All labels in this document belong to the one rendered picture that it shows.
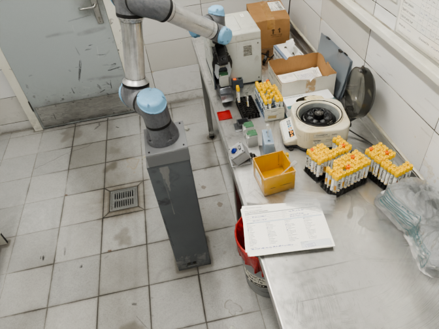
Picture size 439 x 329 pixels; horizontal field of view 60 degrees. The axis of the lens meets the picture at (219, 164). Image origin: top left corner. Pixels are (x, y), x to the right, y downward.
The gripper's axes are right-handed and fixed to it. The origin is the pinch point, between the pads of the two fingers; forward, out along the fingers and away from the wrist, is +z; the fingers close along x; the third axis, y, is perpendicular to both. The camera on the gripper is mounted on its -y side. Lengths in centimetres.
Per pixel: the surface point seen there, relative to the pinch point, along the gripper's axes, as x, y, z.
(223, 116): 4.8, -17.6, 12.2
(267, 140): -8, -53, 2
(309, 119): -30, -46, 2
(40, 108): 147, 134, 77
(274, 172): -8, -64, 12
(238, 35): -11.3, 9.1, -16.5
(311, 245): -10, -103, 11
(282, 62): -33.1, 3.8, 0.5
